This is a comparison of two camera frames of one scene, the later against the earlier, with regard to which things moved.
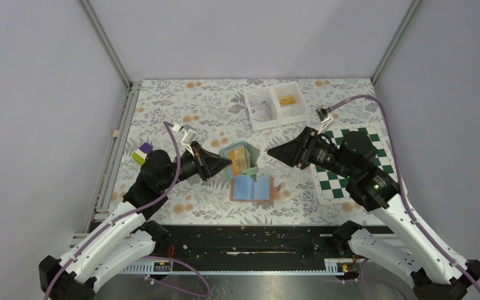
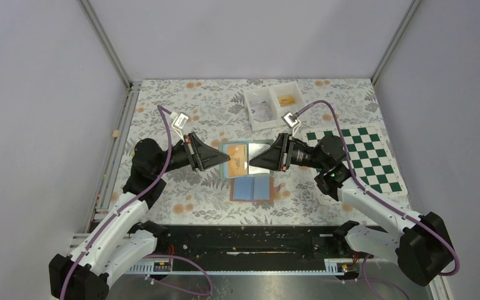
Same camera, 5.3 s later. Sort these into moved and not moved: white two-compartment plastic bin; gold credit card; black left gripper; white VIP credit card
Moved: black left gripper
Not moved: white two-compartment plastic bin; gold credit card; white VIP credit card
